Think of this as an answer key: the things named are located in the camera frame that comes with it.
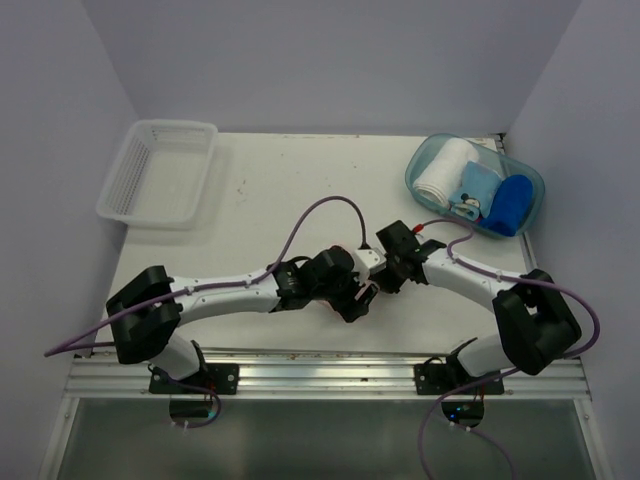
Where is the white plastic basket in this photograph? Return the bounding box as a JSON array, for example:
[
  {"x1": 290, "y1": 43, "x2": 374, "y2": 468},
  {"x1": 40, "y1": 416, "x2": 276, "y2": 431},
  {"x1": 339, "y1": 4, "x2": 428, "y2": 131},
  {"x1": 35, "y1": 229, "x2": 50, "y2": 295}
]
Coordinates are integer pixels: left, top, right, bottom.
[{"x1": 96, "y1": 119, "x2": 218, "y2": 230}]

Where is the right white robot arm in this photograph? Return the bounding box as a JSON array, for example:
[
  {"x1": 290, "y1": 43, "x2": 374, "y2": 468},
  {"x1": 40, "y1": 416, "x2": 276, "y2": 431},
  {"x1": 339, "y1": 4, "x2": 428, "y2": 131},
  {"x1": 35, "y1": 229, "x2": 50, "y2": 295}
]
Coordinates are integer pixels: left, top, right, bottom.
[{"x1": 373, "y1": 220, "x2": 582, "y2": 393}]

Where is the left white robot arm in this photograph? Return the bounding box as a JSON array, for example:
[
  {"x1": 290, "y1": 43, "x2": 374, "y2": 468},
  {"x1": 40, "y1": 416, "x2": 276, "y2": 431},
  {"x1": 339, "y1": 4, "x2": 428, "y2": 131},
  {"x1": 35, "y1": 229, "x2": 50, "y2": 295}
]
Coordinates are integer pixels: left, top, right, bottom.
[{"x1": 106, "y1": 246, "x2": 386, "y2": 393}]

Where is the white rolled towel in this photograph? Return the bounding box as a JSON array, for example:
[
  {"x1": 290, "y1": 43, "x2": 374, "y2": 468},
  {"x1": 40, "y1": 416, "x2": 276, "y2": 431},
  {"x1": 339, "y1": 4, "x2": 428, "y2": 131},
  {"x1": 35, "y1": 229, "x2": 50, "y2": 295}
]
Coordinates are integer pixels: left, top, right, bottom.
[{"x1": 410, "y1": 137, "x2": 479, "y2": 208}]

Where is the light blue cartoon towel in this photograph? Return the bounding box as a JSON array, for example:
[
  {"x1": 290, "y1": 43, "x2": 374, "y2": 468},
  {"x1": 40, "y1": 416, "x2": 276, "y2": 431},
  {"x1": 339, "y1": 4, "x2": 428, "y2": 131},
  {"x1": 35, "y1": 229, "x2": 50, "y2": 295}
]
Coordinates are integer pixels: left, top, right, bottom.
[{"x1": 449, "y1": 162, "x2": 502, "y2": 222}]

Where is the teal transparent plastic tub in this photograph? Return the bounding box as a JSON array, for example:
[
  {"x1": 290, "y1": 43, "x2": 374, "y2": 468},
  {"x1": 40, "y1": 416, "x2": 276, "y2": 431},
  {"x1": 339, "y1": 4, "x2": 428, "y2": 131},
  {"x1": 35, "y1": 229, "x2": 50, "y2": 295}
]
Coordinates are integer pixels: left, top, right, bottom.
[{"x1": 405, "y1": 134, "x2": 545, "y2": 239}]

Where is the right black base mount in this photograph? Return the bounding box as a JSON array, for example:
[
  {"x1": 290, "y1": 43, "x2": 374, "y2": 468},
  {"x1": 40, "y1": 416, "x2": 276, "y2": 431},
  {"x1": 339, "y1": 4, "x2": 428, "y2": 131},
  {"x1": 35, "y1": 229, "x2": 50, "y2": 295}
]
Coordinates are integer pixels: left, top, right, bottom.
[{"x1": 413, "y1": 357, "x2": 505, "y2": 395}]

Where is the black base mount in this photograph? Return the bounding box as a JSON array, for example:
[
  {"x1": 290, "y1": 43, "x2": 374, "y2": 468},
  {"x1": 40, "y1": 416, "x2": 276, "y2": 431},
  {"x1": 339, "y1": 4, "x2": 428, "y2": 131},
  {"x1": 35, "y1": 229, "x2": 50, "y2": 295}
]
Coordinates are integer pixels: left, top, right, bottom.
[
  {"x1": 413, "y1": 357, "x2": 505, "y2": 395},
  {"x1": 148, "y1": 363, "x2": 240, "y2": 395}
]

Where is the aluminium rail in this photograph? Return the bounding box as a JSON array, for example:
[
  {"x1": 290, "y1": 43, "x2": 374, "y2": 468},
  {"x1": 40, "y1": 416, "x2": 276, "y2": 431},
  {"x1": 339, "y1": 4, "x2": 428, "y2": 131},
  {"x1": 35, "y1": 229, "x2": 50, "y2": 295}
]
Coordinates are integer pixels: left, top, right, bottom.
[{"x1": 64, "y1": 348, "x2": 591, "y2": 400}]

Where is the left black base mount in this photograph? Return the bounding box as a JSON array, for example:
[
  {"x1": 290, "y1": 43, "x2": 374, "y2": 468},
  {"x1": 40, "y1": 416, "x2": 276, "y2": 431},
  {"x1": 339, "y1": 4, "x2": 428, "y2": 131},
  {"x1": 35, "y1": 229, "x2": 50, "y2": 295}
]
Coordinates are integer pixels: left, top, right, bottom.
[{"x1": 148, "y1": 363, "x2": 240, "y2": 395}]

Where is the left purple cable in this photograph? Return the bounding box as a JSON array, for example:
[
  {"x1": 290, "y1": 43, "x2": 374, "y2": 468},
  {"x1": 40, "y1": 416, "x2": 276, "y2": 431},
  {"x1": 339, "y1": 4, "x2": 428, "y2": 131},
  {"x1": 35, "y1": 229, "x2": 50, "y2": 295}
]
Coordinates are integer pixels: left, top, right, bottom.
[{"x1": 43, "y1": 196, "x2": 369, "y2": 429}]

